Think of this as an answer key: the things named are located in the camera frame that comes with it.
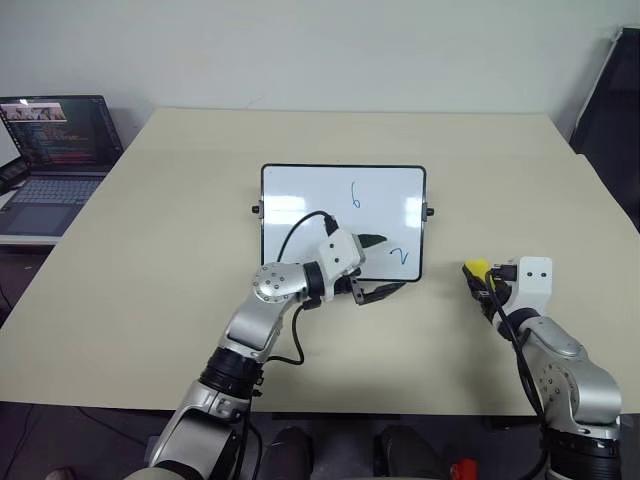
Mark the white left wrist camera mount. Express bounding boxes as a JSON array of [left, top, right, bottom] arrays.
[[315, 227, 367, 303]]

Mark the black board with white edge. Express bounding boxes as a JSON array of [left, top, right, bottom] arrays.
[[569, 27, 640, 211]]

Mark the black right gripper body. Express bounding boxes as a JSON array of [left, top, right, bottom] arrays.
[[485, 267, 519, 307]]

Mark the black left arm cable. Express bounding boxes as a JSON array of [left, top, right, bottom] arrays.
[[259, 211, 342, 366]]

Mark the small red object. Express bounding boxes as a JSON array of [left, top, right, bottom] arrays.
[[451, 457, 479, 480]]

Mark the black table frame bar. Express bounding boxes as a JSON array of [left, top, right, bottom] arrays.
[[271, 413, 401, 422], [481, 415, 544, 432]]

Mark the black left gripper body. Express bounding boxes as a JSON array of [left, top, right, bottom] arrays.
[[334, 269, 366, 307]]

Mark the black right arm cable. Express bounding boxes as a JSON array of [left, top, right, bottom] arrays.
[[488, 265, 551, 436]]

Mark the yellow eraser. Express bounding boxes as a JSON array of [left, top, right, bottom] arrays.
[[464, 256, 494, 282]]

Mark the open grey laptop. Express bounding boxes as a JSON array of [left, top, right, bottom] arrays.
[[0, 95, 125, 239]]

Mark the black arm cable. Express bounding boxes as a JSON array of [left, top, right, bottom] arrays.
[[259, 211, 342, 366], [488, 265, 551, 436]]

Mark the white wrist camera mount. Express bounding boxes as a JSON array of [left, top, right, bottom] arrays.
[[502, 255, 554, 314], [315, 227, 367, 303]]

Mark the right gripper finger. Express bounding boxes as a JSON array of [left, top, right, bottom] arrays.
[[460, 264, 489, 292], [472, 289, 502, 327]]

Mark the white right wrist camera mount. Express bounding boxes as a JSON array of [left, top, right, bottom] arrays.
[[502, 255, 554, 314]]

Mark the small black device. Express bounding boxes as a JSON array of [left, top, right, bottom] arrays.
[[0, 158, 28, 189]]

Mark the black-framed whiteboard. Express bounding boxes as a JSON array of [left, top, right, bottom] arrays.
[[249, 163, 436, 284]]

